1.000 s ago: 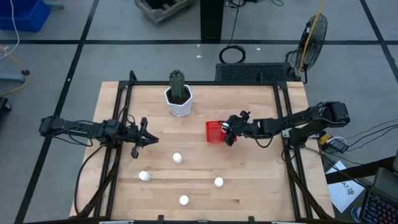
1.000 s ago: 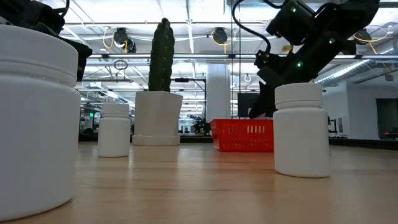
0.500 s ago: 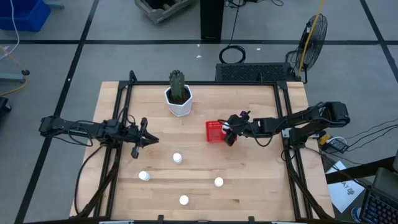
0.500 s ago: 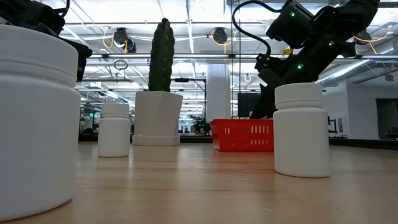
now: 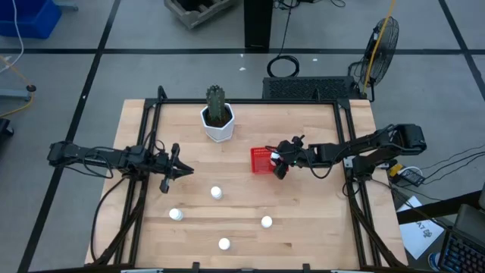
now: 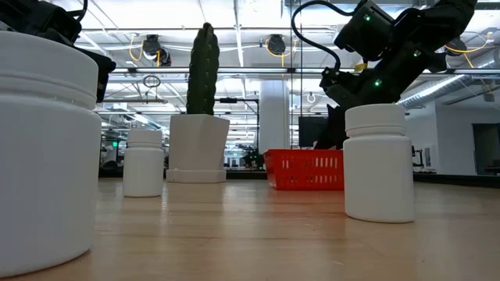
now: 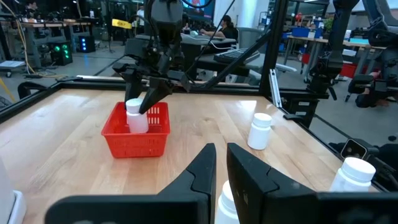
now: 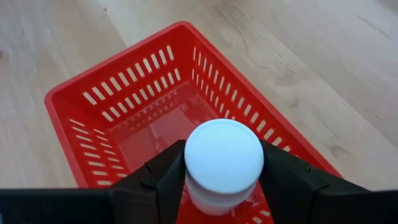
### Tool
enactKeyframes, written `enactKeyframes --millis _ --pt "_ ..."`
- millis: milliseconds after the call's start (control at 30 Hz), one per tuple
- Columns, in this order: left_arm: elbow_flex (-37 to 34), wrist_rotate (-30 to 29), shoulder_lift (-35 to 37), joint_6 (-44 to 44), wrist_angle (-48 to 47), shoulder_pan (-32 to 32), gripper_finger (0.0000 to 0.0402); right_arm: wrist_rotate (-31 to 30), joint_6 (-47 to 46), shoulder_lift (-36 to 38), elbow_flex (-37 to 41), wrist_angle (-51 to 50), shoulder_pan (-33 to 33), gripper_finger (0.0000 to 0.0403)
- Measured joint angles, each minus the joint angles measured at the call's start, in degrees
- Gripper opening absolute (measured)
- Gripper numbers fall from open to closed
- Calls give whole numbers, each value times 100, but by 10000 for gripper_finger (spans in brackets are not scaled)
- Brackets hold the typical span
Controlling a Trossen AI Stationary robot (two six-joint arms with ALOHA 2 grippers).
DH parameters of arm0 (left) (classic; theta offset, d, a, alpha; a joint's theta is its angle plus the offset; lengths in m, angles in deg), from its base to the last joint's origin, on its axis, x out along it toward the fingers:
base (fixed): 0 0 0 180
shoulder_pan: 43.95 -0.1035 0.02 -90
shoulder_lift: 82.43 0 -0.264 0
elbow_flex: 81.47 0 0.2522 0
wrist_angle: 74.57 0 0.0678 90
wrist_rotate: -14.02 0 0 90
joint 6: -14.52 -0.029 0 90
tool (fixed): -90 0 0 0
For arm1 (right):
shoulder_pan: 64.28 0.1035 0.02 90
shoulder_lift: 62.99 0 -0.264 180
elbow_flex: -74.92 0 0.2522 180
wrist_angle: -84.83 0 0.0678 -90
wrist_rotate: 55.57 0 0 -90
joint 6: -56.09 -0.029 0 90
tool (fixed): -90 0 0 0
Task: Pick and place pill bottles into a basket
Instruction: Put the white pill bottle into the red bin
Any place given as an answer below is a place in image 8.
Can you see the white pill bottle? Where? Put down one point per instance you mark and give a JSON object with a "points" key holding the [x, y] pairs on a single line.
{"points": [[224, 155]]}

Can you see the red slotted plastic basket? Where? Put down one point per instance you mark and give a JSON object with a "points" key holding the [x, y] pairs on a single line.
{"points": [[136, 146]]}

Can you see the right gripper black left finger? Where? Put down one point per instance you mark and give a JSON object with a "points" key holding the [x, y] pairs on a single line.
{"points": [[149, 193]]}

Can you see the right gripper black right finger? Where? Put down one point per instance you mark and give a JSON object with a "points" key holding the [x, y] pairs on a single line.
{"points": [[295, 193]]}

